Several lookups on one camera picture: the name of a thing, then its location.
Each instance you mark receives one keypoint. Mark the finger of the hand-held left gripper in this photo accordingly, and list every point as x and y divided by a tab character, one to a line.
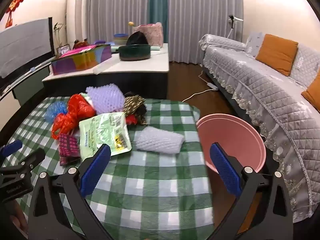
11	147
33	156

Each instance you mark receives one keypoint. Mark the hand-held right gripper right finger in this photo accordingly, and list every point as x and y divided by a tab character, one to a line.
225	170

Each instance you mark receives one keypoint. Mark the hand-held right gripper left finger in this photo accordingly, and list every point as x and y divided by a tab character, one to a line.
96	170

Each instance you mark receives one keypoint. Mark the pink plastic bin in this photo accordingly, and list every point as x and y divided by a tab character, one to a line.
230	135

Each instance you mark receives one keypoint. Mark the magenta patterned packet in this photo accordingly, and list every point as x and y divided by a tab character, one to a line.
68	146

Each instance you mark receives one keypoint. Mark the green and white plastic bag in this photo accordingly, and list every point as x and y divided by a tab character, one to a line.
102	130

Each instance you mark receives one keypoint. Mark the blue foam net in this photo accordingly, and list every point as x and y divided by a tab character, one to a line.
55	112

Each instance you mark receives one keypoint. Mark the small red wrapper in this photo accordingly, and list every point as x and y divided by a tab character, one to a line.
130	120

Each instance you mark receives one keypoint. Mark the red plastic bag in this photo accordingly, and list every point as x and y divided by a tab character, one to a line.
75	110

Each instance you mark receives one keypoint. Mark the white foam net sleeve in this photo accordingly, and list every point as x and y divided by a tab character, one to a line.
157	140

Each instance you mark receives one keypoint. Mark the purple foam net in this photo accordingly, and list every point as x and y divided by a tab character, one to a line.
105	97

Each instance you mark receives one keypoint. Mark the brown patterned wrapper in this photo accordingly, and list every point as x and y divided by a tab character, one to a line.
132	103

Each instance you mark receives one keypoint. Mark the person's left hand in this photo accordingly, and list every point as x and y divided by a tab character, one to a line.
18	220

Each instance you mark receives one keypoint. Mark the green checkered tablecloth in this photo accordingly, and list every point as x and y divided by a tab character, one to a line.
150	180

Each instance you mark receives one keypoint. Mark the television cabinet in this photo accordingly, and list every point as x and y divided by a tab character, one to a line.
27	87

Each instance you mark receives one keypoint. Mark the white stick with blue ball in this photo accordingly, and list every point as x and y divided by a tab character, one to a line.
33	69

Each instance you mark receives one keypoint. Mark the sofa with grey quilted cover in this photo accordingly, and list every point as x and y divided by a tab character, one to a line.
262	92

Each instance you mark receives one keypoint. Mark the television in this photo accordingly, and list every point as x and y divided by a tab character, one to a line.
25	42

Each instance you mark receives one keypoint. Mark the colourful tin box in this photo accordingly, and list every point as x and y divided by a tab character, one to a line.
80	60

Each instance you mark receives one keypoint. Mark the white top coffee table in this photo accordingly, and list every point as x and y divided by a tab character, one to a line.
140	62

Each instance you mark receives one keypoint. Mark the orange cushion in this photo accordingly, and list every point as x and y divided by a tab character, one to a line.
276	53
313	90

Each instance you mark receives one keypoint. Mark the brown teapot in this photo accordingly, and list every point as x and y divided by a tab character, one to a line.
80	43

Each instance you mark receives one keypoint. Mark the bamboo plant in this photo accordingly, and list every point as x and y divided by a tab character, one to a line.
58	35

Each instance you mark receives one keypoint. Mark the dark green bowl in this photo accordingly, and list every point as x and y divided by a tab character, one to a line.
135	52

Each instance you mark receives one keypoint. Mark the purple cup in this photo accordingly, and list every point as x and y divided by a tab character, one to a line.
100	41

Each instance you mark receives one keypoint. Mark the stack of coloured bowls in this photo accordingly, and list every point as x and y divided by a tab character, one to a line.
121	38

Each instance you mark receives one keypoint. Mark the light green mat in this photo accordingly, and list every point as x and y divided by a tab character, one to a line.
155	48

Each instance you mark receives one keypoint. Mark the black hat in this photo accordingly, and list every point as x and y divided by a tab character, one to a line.
136	38

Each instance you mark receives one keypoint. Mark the white standing air conditioner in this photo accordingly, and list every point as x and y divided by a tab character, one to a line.
76	17

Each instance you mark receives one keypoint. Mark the white floor stand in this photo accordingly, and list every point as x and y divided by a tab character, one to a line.
232	22

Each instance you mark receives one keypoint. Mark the pink quilted bag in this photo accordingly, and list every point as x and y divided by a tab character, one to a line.
153	33

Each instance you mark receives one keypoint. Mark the grey curtain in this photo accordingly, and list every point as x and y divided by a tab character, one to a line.
117	10
205	12

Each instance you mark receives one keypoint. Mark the teal curtain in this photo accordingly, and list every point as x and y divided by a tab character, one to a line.
158	10

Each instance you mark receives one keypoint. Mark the photo frame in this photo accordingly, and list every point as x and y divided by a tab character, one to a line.
63	50

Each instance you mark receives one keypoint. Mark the red knot wall decoration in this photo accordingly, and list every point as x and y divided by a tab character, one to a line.
17	0

